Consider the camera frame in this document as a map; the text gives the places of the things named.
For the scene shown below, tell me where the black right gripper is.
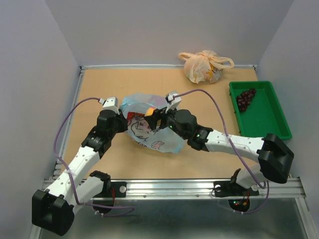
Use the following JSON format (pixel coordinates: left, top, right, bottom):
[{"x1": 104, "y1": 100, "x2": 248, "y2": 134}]
[{"x1": 146, "y1": 102, "x2": 188, "y2": 139}]

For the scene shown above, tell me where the yellow round fruit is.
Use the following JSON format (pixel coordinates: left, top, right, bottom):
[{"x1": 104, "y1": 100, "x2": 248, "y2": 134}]
[{"x1": 145, "y1": 107, "x2": 155, "y2": 117}]

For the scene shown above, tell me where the red green dragon fruit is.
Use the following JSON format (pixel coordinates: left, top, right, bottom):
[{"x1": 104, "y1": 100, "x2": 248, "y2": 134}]
[{"x1": 127, "y1": 112, "x2": 136, "y2": 120}]

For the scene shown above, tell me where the blue printed plastic bag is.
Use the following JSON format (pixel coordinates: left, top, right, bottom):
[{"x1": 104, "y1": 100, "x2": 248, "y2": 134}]
[{"x1": 120, "y1": 93, "x2": 185, "y2": 153}]

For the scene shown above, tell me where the dark red grape bunch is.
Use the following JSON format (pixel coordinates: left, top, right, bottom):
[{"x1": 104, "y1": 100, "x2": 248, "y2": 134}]
[{"x1": 236, "y1": 88, "x2": 257, "y2": 112}]

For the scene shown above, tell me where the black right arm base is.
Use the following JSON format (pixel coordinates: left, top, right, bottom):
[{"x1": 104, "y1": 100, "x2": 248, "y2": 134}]
[{"x1": 211, "y1": 180, "x2": 259, "y2": 214}]

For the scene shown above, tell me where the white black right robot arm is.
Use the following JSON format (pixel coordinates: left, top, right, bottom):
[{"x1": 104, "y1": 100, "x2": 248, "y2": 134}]
[{"x1": 144, "y1": 108, "x2": 294, "y2": 194}]

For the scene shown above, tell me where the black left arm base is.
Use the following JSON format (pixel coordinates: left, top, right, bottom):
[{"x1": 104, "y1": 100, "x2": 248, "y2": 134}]
[{"x1": 93, "y1": 181, "x2": 127, "y2": 207}]

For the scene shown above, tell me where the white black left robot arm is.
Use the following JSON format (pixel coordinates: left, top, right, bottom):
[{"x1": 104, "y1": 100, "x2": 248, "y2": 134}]
[{"x1": 31, "y1": 110, "x2": 127, "y2": 236}]

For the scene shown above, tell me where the orange knotted plastic bag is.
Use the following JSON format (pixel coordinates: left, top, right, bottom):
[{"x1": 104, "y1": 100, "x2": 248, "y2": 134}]
[{"x1": 178, "y1": 50, "x2": 235, "y2": 84}]

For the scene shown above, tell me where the green plastic tray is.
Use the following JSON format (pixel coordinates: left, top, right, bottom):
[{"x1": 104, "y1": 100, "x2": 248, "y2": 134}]
[{"x1": 229, "y1": 81, "x2": 292, "y2": 140}]

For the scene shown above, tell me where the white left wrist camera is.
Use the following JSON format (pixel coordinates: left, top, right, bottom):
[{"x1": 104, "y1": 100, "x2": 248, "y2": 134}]
[{"x1": 99, "y1": 97, "x2": 120, "y2": 115}]

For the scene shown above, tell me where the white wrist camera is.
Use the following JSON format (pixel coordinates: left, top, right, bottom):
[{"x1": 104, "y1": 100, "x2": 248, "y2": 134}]
[
  {"x1": 165, "y1": 91, "x2": 181, "y2": 113},
  {"x1": 99, "y1": 97, "x2": 120, "y2": 115}
]

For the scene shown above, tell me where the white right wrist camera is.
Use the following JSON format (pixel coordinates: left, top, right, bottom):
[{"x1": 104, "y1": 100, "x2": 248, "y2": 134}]
[{"x1": 165, "y1": 91, "x2": 181, "y2": 113}]

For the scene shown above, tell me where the aluminium frame rail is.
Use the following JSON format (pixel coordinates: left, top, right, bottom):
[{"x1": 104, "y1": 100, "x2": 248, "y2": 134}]
[{"x1": 28, "y1": 64, "x2": 319, "y2": 239}]

